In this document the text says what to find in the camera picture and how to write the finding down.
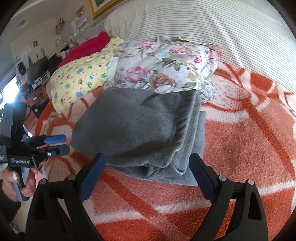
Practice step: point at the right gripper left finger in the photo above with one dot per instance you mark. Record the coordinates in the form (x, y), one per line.
(57, 211)

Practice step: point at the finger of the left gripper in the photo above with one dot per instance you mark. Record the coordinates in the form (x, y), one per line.
(38, 141)
(45, 153)

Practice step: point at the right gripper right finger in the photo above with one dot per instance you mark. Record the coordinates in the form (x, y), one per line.
(236, 211)

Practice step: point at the grey fleece pants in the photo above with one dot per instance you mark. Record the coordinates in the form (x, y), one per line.
(144, 134)

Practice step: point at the left forearm dark sleeve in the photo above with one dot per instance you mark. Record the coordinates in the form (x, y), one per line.
(9, 203)

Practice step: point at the black television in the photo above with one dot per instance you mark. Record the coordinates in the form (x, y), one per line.
(39, 68)

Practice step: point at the yellow cartoon print pillow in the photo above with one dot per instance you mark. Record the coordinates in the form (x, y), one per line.
(75, 79)

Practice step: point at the orange and white blanket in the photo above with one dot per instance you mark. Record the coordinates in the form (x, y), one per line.
(249, 134)

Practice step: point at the red pillow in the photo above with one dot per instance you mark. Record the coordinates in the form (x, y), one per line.
(87, 48)

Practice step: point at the floral print pillow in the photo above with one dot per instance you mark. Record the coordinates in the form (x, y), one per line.
(168, 64)

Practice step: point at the gold framed wall picture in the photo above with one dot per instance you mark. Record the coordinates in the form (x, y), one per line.
(98, 8)

